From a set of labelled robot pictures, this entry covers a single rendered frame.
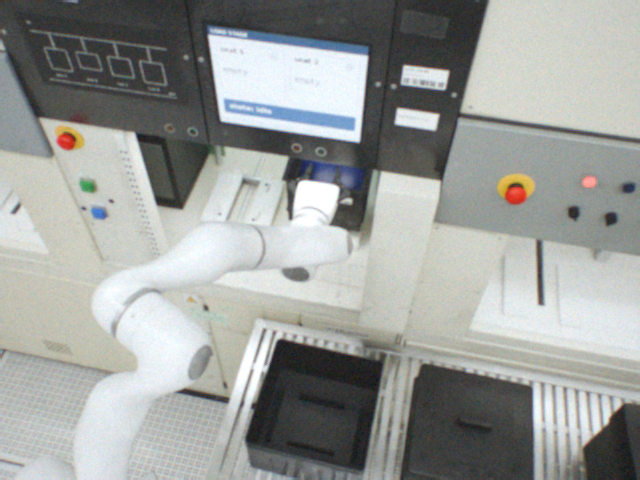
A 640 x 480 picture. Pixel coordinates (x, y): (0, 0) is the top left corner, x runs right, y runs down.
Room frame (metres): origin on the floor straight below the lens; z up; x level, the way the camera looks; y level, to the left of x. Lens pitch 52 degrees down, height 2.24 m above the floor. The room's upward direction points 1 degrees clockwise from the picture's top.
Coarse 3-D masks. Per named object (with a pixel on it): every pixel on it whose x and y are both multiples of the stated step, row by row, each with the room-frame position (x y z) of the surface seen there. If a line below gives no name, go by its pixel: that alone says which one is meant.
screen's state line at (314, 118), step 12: (228, 108) 0.91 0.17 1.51; (240, 108) 0.90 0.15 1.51; (252, 108) 0.90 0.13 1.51; (264, 108) 0.89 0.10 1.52; (276, 108) 0.89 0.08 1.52; (288, 108) 0.88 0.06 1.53; (288, 120) 0.88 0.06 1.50; (300, 120) 0.88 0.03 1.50; (312, 120) 0.88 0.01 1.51; (324, 120) 0.87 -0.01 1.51; (336, 120) 0.87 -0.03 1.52; (348, 120) 0.86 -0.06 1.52
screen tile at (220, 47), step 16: (224, 48) 0.91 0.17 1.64; (240, 48) 0.90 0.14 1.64; (256, 48) 0.90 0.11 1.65; (240, 64) 0.90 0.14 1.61; (256, 64) 0.90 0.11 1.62; (272, 64) 0.89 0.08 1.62; (224, 80) 0.91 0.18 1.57; (240, 80) 0.90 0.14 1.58; (256, 80) 0.90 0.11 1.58; (272, 80) 0.89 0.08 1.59; (256, 96) 0.90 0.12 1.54; (272, 96) 0.89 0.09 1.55
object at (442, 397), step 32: (416, 384) 0.67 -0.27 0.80; (448, 384) 0.64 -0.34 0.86; (480, 384) 0.64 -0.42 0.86; (512, 384) 0.65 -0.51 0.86; (416, 416) 0.56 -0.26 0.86; (448, 416) 0.56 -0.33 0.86; (480, 416) 0.56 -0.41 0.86; (512, 416) 0.56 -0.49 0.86; (416, 448) 0.48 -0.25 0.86; (448, 448) 0.48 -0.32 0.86; (480, 448) 0.48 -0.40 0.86; (512, 448) 0.48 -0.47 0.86
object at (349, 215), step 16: (288, 160) 1.17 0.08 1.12; (288, 176) 1.11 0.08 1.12; (368, 176) 1.11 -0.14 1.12; (288, 192) 1.10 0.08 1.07; (352, 192) 1.06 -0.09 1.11; (368, 192) 1.06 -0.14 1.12; (288, 208) 1.10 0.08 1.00; (336, 208) 1.08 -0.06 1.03; (352, 208) 1.07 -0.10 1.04; (336, 224) 1.08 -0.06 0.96; (352, 224) 1.07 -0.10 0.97
